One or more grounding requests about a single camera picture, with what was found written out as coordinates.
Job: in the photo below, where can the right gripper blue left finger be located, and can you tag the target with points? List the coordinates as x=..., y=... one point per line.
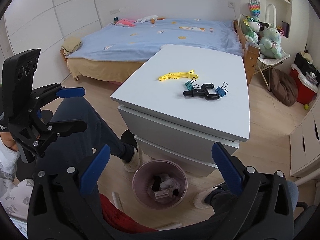
x=92, y=168

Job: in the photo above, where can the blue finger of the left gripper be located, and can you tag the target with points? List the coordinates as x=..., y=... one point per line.
x=67, y=127
x=71, y=92

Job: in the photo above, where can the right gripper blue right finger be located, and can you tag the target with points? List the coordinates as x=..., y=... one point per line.
x=230, y=167

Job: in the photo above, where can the blue binder clip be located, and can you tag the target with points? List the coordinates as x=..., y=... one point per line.
x=222, y=90

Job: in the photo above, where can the black Y-shaped massager head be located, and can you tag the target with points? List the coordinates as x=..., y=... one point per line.
x=202, y=92

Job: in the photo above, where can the teal binder clip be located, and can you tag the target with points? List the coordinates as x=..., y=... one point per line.
x=191, y=85

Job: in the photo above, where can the yellow plastic hair clip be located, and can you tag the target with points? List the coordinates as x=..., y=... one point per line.
x=177, y=75

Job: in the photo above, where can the white sock pair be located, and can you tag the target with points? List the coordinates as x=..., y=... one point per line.
x=170, y=183

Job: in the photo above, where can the cream paper carton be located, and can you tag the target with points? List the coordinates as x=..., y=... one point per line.
x=166, y=193

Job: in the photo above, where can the pink trash bin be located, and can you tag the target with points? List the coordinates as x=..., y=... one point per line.
x=143, y=180

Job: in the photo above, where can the beige folded blanket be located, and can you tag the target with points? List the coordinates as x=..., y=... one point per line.
x=70, y=45

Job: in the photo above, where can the white right slipper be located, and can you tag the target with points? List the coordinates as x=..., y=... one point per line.
x=132, y=157

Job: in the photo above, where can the bed with blue blanket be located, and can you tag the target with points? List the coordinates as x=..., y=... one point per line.
x=114, y=53

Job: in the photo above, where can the red office chair seat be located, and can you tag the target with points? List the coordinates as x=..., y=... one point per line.
x=119, y=220

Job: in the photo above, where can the white drawer unit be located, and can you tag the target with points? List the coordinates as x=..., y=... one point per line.
x=304, y=144

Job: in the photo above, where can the pink shark plush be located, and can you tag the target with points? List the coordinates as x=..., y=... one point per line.
x=125, y=23

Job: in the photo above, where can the white nightstand with drawers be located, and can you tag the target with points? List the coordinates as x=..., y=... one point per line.
x=168, y=125

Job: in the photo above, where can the brown bean bag cushion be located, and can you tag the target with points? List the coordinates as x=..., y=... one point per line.
x=283, y=87

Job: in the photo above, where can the white goose plush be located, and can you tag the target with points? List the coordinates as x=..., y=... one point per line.
x=151, y=19

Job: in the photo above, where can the red cooler box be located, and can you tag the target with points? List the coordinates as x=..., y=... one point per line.
x=307, y=92

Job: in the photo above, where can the white folding chair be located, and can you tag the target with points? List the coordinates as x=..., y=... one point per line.
x=264, y=64

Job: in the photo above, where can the black storage bag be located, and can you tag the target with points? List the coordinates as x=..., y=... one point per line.
x=307, y=69

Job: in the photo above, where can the mint unicorn plush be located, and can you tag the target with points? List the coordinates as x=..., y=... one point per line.
x=270, y=43

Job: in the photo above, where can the green dragon plush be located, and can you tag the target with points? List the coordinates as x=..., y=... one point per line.
x=250, y=26

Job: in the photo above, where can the black camera module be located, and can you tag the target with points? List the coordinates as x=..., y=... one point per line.
x=20, y=82

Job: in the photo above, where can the white wall shelf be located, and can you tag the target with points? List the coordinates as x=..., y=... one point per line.
x=283, y=15

